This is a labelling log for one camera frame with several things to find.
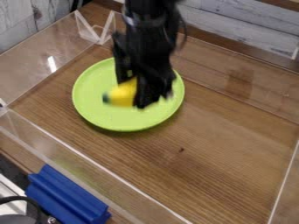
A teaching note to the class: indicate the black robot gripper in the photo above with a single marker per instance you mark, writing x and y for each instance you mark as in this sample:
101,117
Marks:
143,47

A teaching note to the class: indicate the yellow toy banana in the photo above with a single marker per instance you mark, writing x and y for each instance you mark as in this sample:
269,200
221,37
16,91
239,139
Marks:
122,94

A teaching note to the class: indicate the green round plate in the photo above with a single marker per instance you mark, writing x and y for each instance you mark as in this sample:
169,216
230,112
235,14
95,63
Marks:
94,82

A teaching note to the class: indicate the blue plastic clamp block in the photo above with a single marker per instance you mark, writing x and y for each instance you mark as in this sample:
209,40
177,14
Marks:
64,199

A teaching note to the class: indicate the clear acrylic triangular bracket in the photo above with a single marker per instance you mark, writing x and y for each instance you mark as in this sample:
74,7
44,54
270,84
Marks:
95,33

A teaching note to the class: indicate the clear acrylic front wall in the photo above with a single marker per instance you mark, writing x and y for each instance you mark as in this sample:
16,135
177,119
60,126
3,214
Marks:
34,148

